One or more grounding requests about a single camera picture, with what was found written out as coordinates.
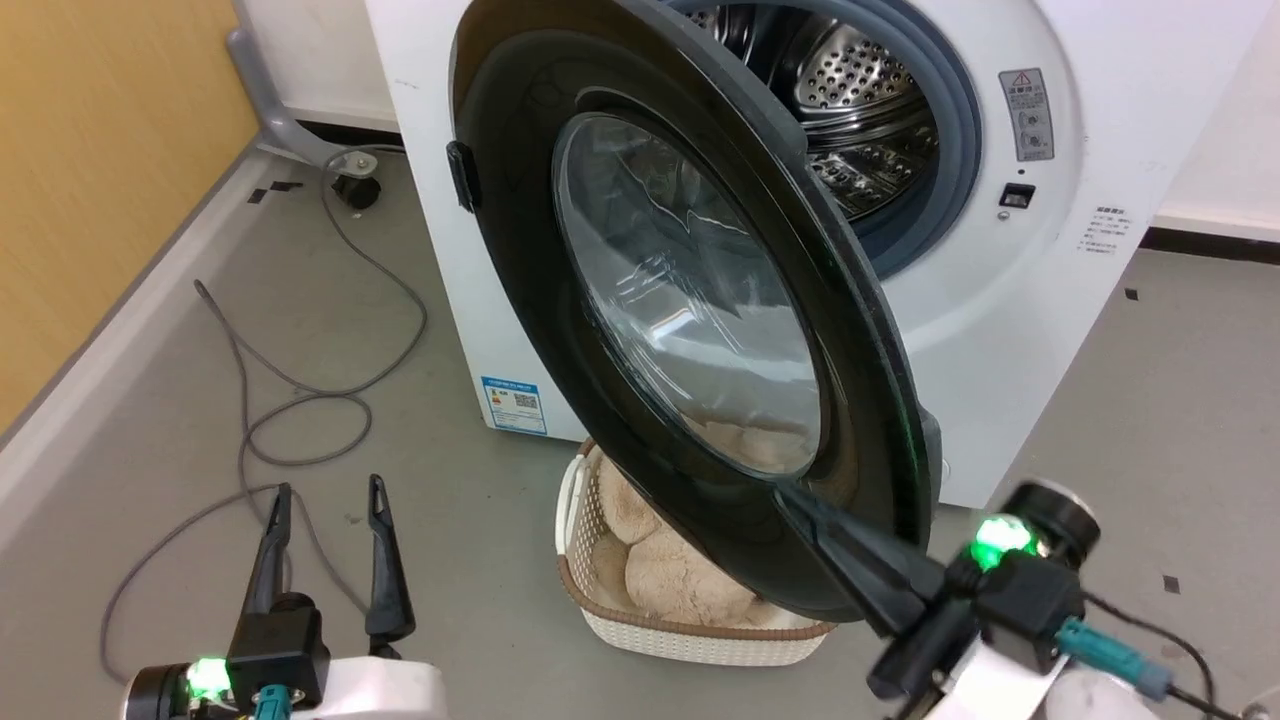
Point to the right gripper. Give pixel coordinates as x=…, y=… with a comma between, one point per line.
x=1060, y=515

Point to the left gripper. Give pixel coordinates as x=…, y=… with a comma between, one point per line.
x=390, y=695

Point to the black round glass washer door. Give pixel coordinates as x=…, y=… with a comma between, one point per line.
x=520, y=250

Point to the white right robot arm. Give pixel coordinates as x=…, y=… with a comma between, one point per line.
x=1090, y=702

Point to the white front-load washing machine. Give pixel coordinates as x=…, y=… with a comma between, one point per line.
x=1050, y=330

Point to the grey rubber door gasket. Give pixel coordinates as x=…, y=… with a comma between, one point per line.
x=962, y=130

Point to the white woven laundry basket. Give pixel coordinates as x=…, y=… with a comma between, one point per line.
x=700, y=642

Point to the beige fluffy laundry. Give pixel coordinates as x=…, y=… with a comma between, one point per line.
x=680, y=585

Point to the blue energy label sticker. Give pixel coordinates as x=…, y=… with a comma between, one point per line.
x=514, y=405

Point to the black caster wheel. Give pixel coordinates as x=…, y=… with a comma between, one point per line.
x=357, y=192

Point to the grey metal stand leg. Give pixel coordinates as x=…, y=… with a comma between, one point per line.
x=268, y=118

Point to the grey warning sticker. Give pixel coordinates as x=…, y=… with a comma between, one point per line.
x=1027, y=115

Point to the perforated steel washer drum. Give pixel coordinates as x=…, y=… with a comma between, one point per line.
x=850, y=70

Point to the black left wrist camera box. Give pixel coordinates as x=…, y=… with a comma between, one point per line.
x=280, y=645

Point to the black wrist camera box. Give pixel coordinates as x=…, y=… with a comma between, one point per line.
x=1030, y=605
x=280, y=645

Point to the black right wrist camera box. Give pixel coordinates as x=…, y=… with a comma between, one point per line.
x=1030, y=605

